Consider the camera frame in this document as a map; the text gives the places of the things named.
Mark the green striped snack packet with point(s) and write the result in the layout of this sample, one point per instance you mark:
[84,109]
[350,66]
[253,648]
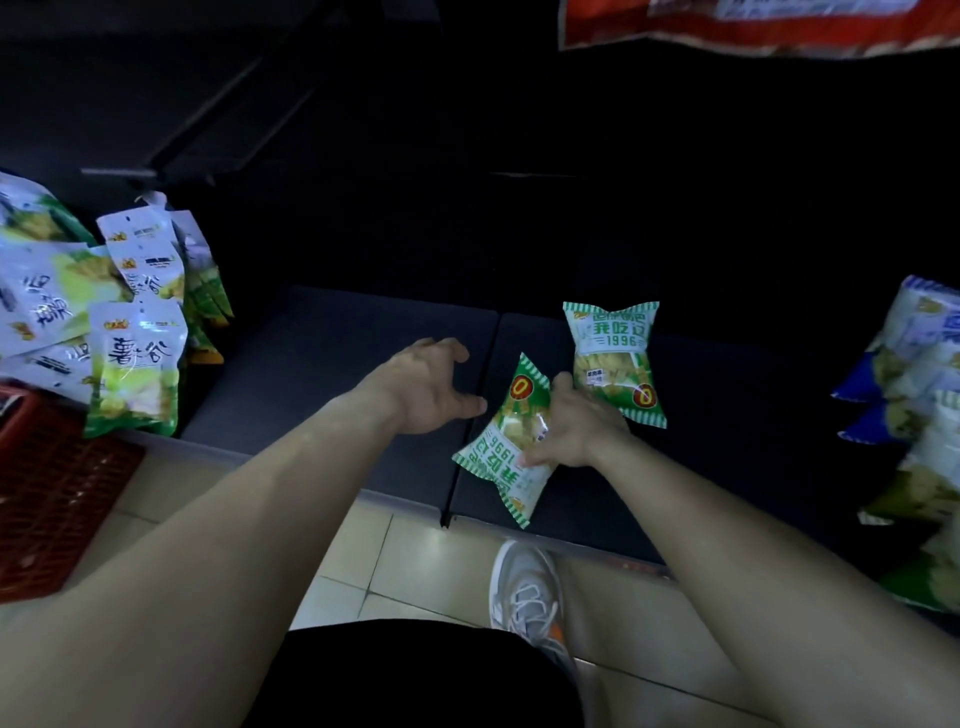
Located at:
[615,360]
[504,442]

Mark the person's left forearm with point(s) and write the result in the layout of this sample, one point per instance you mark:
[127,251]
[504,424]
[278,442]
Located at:
[187,555]

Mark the red snack bag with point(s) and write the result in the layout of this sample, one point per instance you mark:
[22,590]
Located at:
[750,26]

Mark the red plastic basket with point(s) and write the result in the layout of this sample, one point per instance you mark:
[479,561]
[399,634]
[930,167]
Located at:
[52,495]

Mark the blue white snack bag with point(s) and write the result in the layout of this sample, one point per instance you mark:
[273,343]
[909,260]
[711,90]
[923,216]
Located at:
[911,337]
[881,424]

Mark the person's right thumb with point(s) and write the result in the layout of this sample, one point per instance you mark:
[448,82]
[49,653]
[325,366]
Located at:
[538,456]

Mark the black shorts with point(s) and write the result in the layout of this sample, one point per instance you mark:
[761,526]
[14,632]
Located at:
[412,679]

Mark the person's left hand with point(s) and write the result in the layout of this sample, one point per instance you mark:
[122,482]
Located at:
[416,390]

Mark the white grey sneaker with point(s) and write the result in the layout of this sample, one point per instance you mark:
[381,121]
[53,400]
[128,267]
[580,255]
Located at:
[529,592]

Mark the pile of white green bags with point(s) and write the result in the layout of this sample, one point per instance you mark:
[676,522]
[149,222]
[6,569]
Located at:
[112,315]

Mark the person's left thumb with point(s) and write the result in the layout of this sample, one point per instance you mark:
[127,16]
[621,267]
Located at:
[461,408]

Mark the green white snack bag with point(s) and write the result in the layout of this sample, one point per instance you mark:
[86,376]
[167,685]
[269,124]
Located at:
[930,577]
[919,480]

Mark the person's right hand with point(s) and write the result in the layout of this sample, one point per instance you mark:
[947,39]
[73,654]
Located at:
[581,431]

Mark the person's right forearm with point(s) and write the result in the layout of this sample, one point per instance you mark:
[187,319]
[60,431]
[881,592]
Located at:
[765,592]

